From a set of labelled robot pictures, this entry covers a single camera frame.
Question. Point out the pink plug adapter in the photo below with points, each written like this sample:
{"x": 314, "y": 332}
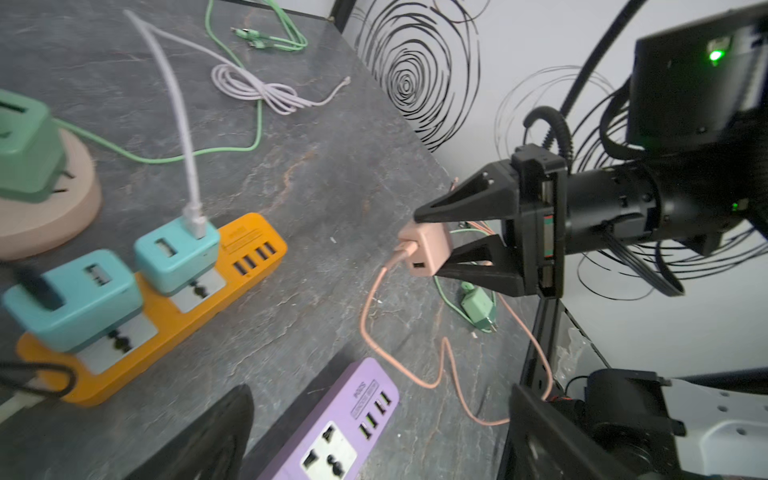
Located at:
{"x": 428, "y": 245}

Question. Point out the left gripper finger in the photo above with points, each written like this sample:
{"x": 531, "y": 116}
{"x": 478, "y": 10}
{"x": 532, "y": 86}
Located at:
{"x": 211, "y": 447}

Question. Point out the round pink power strip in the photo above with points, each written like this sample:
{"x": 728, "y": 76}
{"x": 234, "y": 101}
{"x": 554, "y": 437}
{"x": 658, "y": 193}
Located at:
{"x": 29, "y": 229}

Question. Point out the green plug adapter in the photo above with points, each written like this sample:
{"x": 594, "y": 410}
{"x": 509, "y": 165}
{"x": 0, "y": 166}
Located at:
{"x": 479, "y": 307}
{"x": 32, "y": 154}

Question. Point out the purple power strip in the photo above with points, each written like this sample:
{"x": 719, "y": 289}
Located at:
{"x": 337, "y": 437}

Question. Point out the teal plug adapter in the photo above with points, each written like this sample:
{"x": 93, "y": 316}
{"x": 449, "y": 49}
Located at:
{"x": 99, "y": 292}
{"x": 170, "y": 257}

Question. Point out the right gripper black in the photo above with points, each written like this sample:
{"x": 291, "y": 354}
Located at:
{"x": 550, "y": 214}

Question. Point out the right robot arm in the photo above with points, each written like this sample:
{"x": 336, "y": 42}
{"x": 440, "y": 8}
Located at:
{"x": 686, "y": 135}

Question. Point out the orange power strip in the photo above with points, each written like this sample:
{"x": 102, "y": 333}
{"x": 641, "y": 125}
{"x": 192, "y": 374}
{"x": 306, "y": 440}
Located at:
{"x": 250, "y": 250}

